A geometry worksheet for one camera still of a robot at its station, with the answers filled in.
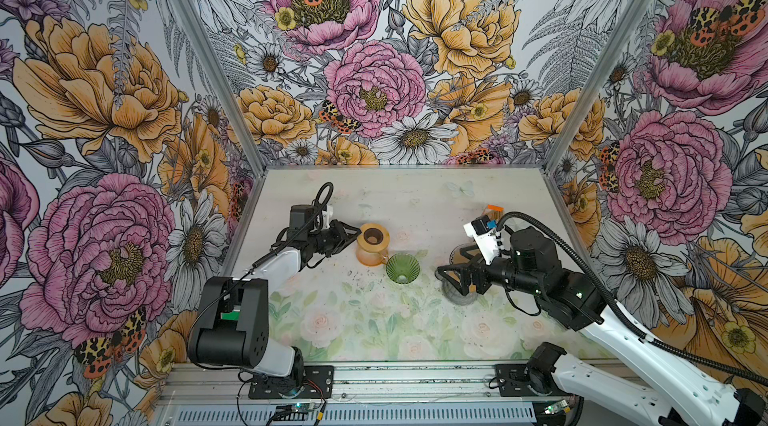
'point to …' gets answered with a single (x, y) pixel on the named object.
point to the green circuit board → (555, 407)
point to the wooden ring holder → (369, 246)
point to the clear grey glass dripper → (466, 254)
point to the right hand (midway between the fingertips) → (453, 271)
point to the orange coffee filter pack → (493, 212)
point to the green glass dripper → (403, 268)
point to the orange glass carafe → (371, 258)
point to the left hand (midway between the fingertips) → (359, 240)
